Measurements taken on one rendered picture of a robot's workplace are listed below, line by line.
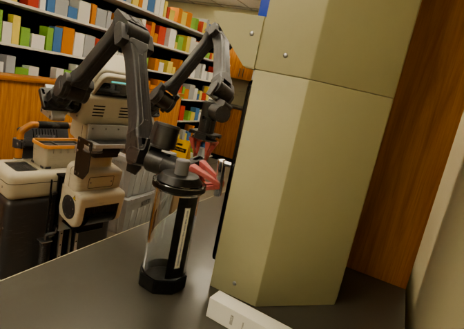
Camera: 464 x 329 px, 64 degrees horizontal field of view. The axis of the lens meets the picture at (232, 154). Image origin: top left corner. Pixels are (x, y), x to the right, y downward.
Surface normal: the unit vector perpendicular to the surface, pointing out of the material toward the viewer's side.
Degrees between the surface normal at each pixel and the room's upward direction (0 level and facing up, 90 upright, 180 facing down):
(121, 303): 0
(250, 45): 90
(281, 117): 90
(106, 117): 98
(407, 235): 90
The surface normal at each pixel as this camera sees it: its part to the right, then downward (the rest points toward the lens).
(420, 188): -0.43, 0.09
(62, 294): 0.20, -0.96
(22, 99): 0.88, 0.26
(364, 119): 0.32, 0.25
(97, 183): 0.72, 0.40
